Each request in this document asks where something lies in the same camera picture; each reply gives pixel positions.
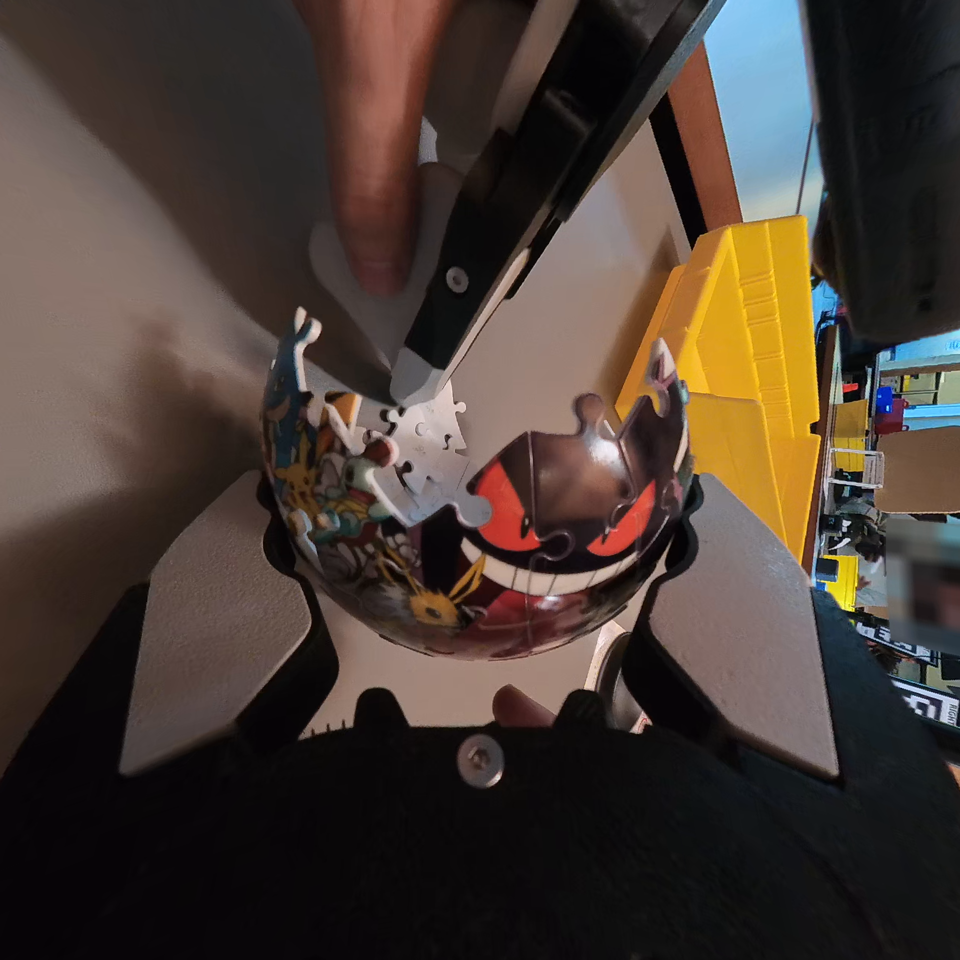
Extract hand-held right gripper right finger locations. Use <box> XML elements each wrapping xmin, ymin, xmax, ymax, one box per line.
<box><xmin>621</xmin><ymin>472</ymin><xmax>841</xmax><ymax>781</ymax></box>

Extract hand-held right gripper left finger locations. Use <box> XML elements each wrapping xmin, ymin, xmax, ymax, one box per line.
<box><xmin>118</xmin><ymin>471</ymin><xmax>340</xmax><ymax>778</ymax></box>

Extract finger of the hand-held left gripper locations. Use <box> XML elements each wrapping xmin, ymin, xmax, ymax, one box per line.
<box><xmin>388</xmin><ymin>131</ymin><xmax>552</xmax><ymax>408</ymax></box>
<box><xmin>307</xmin><ymin>161</ymin><xmax>460</xmax><ymax>400</ymax></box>

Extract printed cartoon puzzle ball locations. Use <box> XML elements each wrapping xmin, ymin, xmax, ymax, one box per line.
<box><xmin>258</xmin><ymin>306</ymin><xmax>704</xmax><ymax>663</ymax></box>

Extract person's left hand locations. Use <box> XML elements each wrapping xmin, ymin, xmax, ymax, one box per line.
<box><xmin>292</xmin><ymin>0</ymin><xmax>460</xmax><ymax>298</ymax></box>

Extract brown wooden board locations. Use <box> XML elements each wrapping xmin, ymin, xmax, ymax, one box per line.
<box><xmin>666</xmin><ymin>41</ymin><xmax>745</xmax><ymax>228</ymax></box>

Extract white round stand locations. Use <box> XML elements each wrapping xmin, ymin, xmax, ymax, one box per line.
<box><xmin>583</xmin><ymin>621</ymin><xmax>655</xmax><ymax>735</ymax></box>

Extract black and white printed tag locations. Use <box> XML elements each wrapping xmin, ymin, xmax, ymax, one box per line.
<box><xmin>891</xmin><ymin>673</ymin><xmax>960</xmax><ymax>730</ymax></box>

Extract brown cardboard sheet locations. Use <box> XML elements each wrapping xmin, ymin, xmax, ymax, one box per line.
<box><xmin>873</xmin><ymin>426</ymin><xmax>960</xmax><ymax>516</ymax></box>

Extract yellow plastic bin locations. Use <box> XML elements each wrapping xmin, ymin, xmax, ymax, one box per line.
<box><xmin>615</xmin><ymin>213</ymin><xmax>824</xmax><ymax>573</ymax></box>

